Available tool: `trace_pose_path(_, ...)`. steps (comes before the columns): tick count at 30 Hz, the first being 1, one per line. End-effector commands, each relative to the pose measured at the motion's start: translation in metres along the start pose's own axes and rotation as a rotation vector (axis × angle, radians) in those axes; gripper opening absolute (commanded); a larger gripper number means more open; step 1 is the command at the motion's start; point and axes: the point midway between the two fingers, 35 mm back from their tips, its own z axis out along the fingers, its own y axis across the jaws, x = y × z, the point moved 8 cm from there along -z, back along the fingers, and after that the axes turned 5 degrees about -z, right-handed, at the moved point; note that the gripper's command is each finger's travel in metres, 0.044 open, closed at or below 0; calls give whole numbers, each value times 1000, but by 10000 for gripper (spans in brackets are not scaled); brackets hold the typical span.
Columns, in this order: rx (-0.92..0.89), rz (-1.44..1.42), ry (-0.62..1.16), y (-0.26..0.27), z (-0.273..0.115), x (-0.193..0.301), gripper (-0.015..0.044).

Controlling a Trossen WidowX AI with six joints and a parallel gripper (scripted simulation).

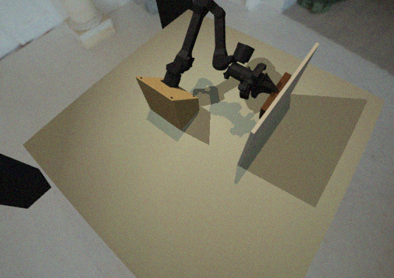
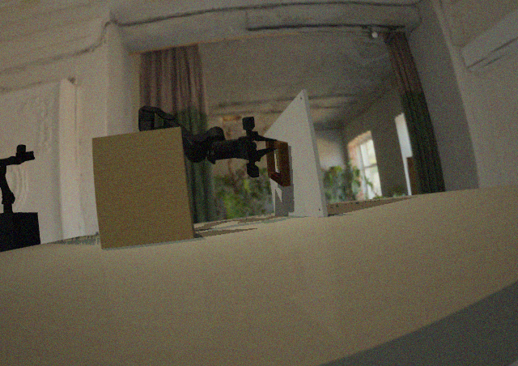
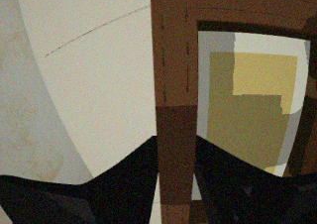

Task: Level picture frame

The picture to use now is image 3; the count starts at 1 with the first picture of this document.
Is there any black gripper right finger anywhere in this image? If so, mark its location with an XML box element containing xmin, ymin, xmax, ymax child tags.
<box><xmin>194</xmin><ymin>134</ymin><xmax>317</xmax><ymax>224</ymax></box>

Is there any brown picture frame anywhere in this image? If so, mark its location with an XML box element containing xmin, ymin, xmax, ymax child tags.
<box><xmin>151</xmin><ymin>0</ymin><xmax>317</xmax><ymax>224</ymax></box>

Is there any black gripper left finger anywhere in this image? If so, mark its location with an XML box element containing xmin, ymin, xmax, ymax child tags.
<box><xmin>0</xmin><ymin>136</ymin><xmax>159</xmax><ymax>224</ymax></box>

